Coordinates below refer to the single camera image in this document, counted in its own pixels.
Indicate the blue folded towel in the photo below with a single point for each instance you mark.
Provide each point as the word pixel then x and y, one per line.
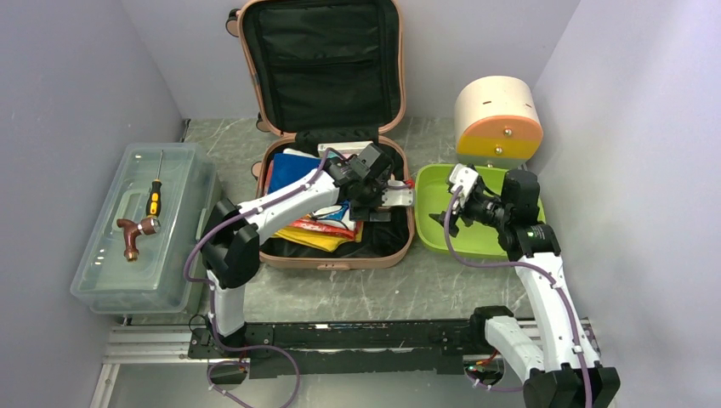
pixel 289 168

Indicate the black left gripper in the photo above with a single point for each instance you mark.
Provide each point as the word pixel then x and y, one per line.
pixel 362 212

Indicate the yellow folded cloth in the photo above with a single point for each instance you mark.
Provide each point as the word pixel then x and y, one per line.
pixel 319 236

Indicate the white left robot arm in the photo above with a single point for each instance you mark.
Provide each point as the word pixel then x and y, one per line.
pixel 231 248

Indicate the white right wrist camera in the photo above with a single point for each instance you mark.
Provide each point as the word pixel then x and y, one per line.
pixel 462 180

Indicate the aluminium frame rail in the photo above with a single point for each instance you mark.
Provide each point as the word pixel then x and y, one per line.
pixel 138 345

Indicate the cream orange drawer cabinet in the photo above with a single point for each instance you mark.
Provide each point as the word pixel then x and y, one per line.
pixel 496 123

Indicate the white flower print shirt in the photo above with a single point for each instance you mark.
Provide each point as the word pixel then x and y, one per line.
pixel 333 220

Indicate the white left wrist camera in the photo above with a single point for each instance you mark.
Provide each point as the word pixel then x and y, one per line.
pixel 398 193

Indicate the yellow black screwdriver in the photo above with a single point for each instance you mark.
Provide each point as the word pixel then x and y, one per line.
pixel 153 204

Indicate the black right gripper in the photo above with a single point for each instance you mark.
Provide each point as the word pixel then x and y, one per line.
pixel 463 213

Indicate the clear plastic storage box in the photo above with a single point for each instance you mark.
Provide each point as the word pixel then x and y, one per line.
pixel 154 284

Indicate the white cosmetic box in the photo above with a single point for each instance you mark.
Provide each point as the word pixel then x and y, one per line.
pixel 344 149

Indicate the pink hard-shell suitcase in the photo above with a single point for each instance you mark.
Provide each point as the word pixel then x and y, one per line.
pixel 328 72

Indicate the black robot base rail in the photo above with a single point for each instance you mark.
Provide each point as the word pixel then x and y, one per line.
pixel 273 349

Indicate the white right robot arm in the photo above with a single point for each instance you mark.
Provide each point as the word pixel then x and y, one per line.
pixel 563 369

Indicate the lime green plastic tray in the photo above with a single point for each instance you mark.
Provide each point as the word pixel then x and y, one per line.
pixel 524 233

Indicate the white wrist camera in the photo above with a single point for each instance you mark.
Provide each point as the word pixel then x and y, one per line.
pixel 462 180
pixel 398 193

